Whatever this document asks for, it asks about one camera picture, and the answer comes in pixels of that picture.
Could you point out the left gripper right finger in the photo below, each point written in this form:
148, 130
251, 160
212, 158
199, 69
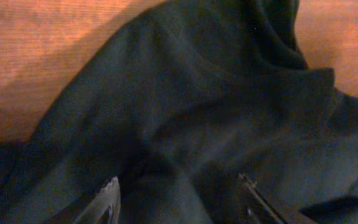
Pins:
254, 208

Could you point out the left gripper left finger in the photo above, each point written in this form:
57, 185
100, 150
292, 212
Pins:
101, 206

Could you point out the black t-shirt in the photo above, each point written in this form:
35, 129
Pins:
179, 102

